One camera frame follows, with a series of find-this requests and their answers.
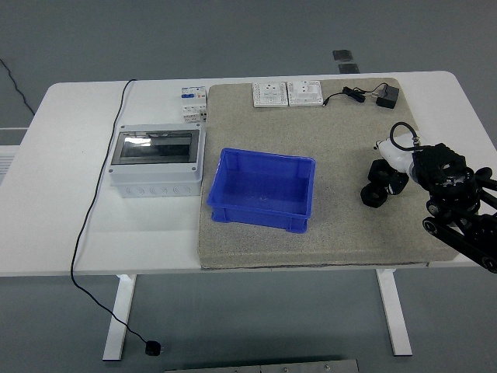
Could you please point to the white and black robot right hand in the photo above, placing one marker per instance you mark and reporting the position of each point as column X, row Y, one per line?
column 394, row 153

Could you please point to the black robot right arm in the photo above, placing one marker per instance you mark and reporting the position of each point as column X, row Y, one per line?
column 450, row 182

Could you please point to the blue plastic box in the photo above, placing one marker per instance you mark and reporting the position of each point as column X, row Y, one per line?
column 260, row 188

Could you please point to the grey electrical distribution box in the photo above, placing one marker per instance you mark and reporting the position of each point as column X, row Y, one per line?
column 155, row 171

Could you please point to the black power adapter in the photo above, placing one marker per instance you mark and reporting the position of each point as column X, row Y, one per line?
column 388, row 97

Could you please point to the grey-brown mat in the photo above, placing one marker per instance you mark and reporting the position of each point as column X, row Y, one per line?
column 341, row 233

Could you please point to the dark square floor plate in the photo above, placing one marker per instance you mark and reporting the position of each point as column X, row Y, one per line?
column 348, row 68
column 343, row 55

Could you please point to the white socket panel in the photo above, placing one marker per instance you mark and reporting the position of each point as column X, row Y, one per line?
column 304, row 93
column 270, row 95

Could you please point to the white table leg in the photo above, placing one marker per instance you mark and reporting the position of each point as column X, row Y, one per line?
column 118, row 318
column 394, row 311

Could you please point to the white breaker with red marks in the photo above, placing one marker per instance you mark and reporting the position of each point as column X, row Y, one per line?
column 194, row 113

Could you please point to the white breaker with blue label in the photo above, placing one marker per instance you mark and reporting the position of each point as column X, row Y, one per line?
column 192, row 95

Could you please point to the white floor vent panel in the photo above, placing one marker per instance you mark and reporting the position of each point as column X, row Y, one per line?
column 5, row 159

